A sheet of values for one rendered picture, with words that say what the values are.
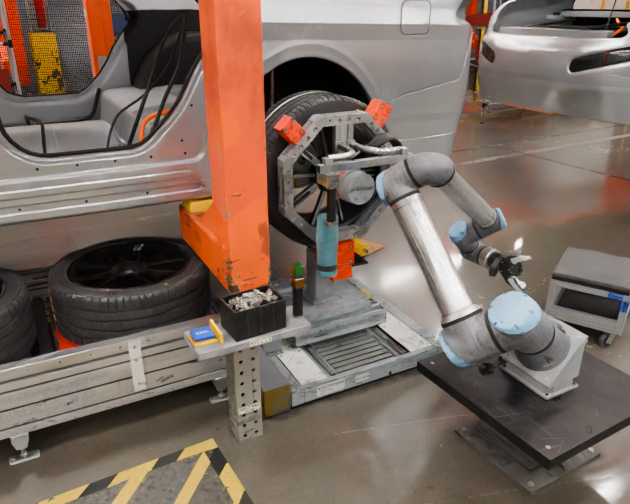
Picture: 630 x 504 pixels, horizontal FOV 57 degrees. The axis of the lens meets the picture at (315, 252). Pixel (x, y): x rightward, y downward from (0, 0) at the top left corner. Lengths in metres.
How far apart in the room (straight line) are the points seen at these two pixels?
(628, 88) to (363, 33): 2.26
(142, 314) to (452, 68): 1.91
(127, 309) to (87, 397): 0.35
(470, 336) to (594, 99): 2.86
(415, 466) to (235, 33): 1.60
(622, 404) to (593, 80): 2.79
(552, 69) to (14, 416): 3.96
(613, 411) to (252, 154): 1.47
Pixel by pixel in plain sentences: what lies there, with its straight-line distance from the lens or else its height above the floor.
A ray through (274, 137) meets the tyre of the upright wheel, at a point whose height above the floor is 1.04.
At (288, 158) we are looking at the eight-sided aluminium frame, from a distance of 2.30.
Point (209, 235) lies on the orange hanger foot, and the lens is 2.35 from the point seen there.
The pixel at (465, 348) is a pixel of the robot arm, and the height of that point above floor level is 0.47.
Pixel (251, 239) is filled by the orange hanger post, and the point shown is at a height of 0.73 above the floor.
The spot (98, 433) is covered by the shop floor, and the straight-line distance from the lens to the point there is 2.50.
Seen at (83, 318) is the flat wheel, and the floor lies 0.41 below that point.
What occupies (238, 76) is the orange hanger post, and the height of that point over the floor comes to 1.31.
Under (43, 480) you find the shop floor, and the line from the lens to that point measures 2.37.
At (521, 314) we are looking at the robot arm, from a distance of 1.96.
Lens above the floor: 1.52
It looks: 23 degrees down
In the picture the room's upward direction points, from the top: straight up
